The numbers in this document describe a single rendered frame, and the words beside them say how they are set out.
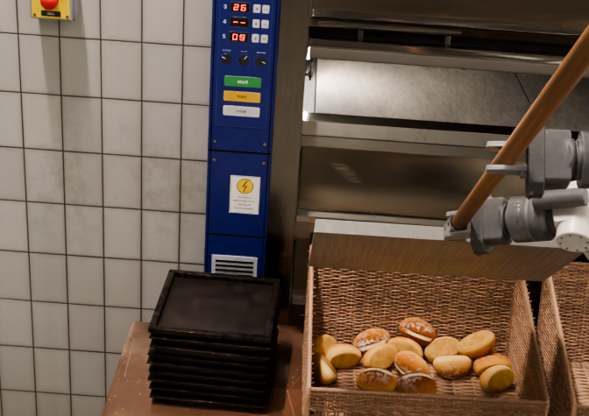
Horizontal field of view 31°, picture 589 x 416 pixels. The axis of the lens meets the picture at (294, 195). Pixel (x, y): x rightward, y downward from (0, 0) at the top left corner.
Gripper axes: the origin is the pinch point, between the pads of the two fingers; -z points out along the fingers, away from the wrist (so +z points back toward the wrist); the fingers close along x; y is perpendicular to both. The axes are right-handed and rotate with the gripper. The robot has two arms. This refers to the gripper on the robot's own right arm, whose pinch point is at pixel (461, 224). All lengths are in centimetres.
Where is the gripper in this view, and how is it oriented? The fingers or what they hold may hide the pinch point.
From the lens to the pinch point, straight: 207.6
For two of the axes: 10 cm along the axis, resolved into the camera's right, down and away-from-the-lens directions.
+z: 8.3, -1.0, -5.5
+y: 5.6, 2.5, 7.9
